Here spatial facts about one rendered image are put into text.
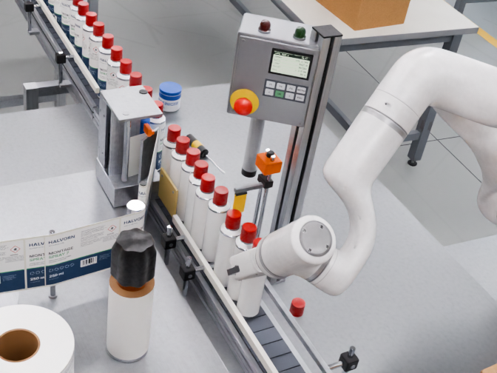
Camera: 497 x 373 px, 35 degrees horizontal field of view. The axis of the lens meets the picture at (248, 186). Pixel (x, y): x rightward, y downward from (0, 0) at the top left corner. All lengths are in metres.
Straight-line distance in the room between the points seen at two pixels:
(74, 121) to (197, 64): 2.16
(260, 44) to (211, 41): 3.20
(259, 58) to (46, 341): 0.67
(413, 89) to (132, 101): 0.80
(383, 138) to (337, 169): 0.09
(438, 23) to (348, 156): 2.30
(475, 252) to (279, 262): 0.96
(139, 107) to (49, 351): 0.68
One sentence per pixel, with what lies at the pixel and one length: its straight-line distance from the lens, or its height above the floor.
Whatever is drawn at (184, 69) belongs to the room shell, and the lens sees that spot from 4.42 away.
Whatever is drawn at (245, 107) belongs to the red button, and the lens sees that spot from 1.59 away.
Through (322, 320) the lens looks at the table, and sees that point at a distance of 1.88.
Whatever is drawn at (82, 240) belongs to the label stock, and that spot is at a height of 1.03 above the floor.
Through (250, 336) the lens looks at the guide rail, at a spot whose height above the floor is 0.91.
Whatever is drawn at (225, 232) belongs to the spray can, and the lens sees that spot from 1.72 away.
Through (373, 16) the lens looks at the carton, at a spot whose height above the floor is 0.83.
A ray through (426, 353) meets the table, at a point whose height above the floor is 0.83.
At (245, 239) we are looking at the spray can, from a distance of 1.68.
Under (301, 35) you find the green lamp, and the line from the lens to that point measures 1.56.
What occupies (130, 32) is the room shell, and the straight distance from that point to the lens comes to 4.76.
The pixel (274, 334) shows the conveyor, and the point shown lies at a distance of 1.75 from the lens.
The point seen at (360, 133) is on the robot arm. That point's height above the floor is 1.46.
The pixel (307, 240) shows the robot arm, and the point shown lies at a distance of 1.29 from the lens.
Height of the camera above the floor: 2.16
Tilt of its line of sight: 37 degrees down
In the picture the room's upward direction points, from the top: 10 degrees clockwise
